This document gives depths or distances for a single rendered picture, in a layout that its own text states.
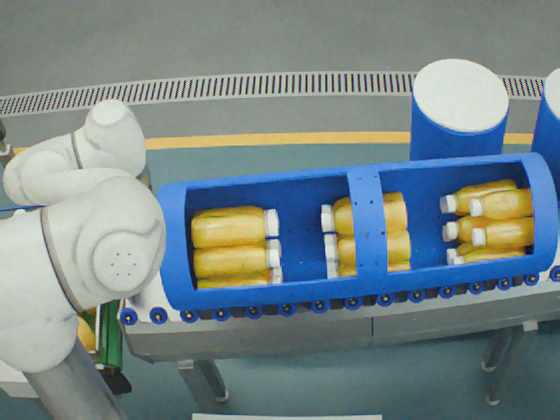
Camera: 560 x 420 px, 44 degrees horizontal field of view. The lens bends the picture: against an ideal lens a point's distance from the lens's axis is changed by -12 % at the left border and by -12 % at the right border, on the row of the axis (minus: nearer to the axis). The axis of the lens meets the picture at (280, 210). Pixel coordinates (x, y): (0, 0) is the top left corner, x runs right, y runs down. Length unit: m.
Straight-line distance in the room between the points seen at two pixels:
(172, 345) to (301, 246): 0.40
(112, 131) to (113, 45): 2.66
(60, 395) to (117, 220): 0.29
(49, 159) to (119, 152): 0.14
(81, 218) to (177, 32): 3.15
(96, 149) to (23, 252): 0.56
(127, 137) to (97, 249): 0.59
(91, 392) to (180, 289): 0.67
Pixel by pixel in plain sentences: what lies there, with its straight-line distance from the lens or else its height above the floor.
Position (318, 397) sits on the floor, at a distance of 2.70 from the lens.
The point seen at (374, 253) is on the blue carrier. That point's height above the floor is 1.18.
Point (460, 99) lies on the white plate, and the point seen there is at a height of 1.04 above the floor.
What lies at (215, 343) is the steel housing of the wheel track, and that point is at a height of 0.86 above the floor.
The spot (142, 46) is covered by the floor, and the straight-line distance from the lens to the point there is 3.92.
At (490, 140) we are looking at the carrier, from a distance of 2.05.
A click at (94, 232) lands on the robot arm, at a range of 0.80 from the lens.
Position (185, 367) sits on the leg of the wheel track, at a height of 0.63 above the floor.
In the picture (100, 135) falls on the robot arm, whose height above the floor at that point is 1.56.
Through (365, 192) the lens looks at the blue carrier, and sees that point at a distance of 1.59.
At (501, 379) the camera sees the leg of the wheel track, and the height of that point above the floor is 0.26.
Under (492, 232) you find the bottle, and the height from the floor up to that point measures 1.12.
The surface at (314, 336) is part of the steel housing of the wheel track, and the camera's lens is 1.84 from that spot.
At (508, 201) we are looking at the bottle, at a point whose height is 1.16.
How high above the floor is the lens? 2.51
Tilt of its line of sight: 54 degrees down
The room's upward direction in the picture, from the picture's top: 9 degrees counter-clockwise
